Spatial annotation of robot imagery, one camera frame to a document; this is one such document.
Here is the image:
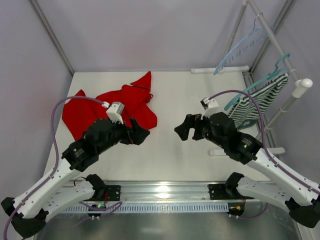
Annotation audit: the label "red trousers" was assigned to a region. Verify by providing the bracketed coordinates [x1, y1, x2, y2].
[62, 71, 158, 140]

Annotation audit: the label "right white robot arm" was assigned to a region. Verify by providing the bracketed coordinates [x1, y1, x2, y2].
[174, 112, 320, 228]

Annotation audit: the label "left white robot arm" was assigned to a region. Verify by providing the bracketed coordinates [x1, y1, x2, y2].
[1, 118, 150, 239]

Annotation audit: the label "light blue hanger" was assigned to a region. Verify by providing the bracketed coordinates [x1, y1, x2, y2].
[213, 17, 268, 75]

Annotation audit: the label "green white striped garment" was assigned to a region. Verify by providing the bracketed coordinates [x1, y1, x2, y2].
[228, 73, 289, 130]

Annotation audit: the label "white clothes rack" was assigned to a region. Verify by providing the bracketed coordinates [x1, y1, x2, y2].
[191, 0, 314, 157]

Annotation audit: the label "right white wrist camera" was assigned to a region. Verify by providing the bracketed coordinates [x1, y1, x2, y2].
[200, 97, 219, 119]

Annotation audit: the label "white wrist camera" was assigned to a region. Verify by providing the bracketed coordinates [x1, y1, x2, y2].
[200, 97, 219, 119]
[106, 102, 125, 125]

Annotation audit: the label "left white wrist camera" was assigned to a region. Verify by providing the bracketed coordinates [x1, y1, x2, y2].
[106, 102, 125, 125]

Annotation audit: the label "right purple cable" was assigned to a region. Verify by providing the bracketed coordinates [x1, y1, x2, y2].
[209, 89, 320, 196]

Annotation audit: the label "purple cable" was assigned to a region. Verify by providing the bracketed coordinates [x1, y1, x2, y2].
[209, 89, 320, 196]
[2, 96, 111, 238]

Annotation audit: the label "aluminium mounting rail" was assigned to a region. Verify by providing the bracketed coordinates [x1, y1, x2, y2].
[62, 180, 278, 202]

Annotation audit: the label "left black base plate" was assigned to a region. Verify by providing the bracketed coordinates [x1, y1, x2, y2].
[96, 185, 121, 202]

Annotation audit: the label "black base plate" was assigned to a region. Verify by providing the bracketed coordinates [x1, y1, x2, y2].
[207, 183, 230, 200]
[96, 185, 121, 202]

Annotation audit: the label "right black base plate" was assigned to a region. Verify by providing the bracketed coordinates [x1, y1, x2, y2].
[207, 183, 230, 200]

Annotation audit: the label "slotted cable duct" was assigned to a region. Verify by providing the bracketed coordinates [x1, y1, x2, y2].
[63, 201, 229, 214]

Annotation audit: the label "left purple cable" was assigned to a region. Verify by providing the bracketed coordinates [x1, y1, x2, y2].
[2, 96, 111, 238]

